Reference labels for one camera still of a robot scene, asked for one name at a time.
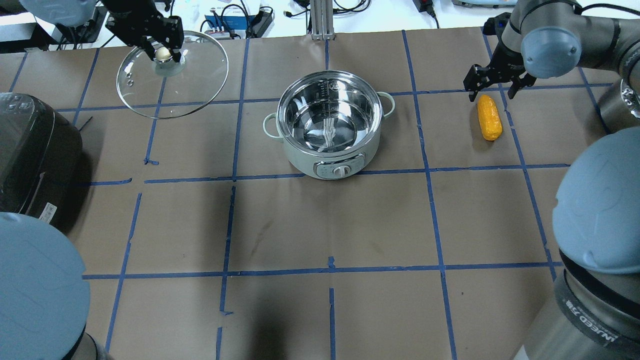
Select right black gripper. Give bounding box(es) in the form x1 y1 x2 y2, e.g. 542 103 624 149
462 45 537 103

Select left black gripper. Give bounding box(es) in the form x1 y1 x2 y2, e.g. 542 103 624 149
102 0 185 64

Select glass pot lid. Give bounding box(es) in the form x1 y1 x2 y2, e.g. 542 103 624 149
115 30 230 120

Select yellow corn cob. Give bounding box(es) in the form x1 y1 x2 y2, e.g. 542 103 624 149
477 95 503 142

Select light green electric pot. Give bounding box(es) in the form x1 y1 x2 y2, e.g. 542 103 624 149
262 70 396 181

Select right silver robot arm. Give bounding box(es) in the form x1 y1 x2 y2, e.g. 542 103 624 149
462 0 640 360

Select black rice cooker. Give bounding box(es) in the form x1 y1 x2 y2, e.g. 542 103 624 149
0 92 83 227

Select aluminium frame post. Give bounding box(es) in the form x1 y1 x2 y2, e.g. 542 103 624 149
310 0 336 41

